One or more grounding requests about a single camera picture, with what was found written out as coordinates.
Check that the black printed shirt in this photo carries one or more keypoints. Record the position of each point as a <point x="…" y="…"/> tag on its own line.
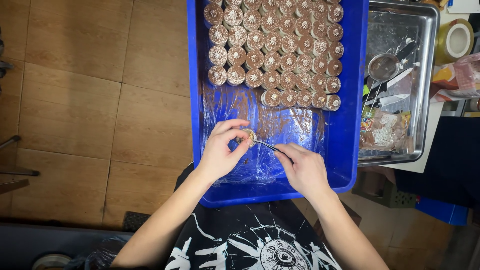
<point x="255" y="240"/>

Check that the black floor grate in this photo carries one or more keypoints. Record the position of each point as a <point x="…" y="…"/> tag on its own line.
<point x="135" y="221"/>

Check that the metal tweezers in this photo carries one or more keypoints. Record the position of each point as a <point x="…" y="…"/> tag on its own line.
<point x="267" y="146"/>

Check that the clear plastic wrap sheet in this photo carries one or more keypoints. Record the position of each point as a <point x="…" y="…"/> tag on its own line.
<point x="270" y="123"/>

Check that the blue box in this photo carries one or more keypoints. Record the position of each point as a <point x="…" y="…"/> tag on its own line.
<point x="442" y="212"/>

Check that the person's right hand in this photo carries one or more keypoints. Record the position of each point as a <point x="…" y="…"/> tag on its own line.
<point x="305" y="174"/>

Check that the dark blue cloth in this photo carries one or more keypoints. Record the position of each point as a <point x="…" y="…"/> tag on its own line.
<point x="450" y="161"/>

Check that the green plastic basket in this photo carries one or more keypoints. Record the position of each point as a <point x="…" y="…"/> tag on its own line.
<point x="390" y="193"/>

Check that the cocoa powder bag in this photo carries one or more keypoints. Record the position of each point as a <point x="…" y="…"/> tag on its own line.
<point x="382" y="131"/>

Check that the small clear dessert cup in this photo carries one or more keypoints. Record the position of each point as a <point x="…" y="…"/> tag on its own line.
<point x="248" y="136"/>

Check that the blue plastic crate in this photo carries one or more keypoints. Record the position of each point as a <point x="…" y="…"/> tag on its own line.
<point x="345" y="123"/>

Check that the rows of cocoa-dusted dessert cups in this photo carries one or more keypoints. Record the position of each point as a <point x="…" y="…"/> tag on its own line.
<point x="277" y="48"/>

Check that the black metal stool legs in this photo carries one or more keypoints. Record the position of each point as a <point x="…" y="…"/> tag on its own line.
<point x="20" y="173"/>

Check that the white tape roll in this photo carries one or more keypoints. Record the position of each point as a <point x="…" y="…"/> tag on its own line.
<point x="50" y="261"/>

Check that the black plastic bag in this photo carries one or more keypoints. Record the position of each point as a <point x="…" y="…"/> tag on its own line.
<point x="103" y="255"/>

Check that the white paper sheet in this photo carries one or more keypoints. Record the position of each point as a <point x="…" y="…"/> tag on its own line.
<point x="463" y="5"/>

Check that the yellowish tape roll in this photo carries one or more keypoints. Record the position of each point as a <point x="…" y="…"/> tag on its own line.
<point x="442" y="45"/>

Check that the person's left hand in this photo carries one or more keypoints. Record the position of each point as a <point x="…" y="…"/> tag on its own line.
<point x="213" y="157"/>

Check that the small metal sieve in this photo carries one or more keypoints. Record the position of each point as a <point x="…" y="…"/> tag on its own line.
<point x="383" y="67"/>

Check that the orange and pink plastic bag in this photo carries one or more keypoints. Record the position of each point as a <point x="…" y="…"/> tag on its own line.
<point x="457" y="80"/>

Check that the stainless steel tray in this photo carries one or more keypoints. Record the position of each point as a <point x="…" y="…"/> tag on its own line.
<point x="420" y="123"/>

